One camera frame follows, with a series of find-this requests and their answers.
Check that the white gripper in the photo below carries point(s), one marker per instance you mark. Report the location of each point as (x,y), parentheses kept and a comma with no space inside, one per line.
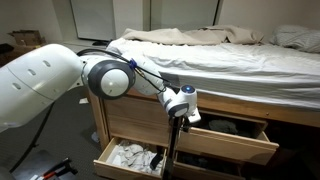
(183,103)

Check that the wooden drawer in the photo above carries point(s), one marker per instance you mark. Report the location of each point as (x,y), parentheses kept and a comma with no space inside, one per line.
(138,119)
(114,172)
(250,144)
(187,166)

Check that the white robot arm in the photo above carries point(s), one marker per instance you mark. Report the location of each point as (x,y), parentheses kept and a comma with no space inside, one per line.
(35,80)

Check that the dark grey garment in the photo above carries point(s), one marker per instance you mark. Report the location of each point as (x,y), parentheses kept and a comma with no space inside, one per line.
(223,126)

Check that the black sock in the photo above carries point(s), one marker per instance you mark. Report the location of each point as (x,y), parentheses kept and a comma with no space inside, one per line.
(156,160)

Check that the white crumpled clothes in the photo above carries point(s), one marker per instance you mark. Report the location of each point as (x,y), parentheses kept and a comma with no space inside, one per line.
(134,156)

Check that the beige blanket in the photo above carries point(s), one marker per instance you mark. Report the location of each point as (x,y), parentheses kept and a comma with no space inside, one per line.
(210,35)

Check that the white mattress with sheet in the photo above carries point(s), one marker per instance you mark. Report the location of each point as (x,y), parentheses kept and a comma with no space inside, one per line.
(256,73)

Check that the grey striped pillow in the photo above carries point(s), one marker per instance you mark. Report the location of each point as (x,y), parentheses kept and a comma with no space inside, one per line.
(296,37)

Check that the red black tool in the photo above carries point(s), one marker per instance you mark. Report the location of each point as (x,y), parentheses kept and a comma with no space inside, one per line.
(57,170)

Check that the cardboard box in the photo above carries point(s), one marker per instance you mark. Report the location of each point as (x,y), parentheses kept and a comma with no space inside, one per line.
(27,37)

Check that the wooden side cabinet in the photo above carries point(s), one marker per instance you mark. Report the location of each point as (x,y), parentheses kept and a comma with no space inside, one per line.
(10,52)

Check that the wooden bed frame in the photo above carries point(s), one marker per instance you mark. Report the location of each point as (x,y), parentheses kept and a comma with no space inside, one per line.
(296,130)

